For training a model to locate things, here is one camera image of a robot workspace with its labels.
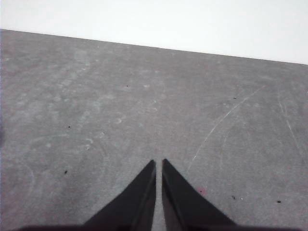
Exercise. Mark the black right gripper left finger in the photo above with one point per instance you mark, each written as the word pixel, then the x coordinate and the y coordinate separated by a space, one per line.
pixel 134 207

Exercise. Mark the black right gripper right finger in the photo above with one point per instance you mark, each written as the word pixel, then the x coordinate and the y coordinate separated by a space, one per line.
pixel 187 209

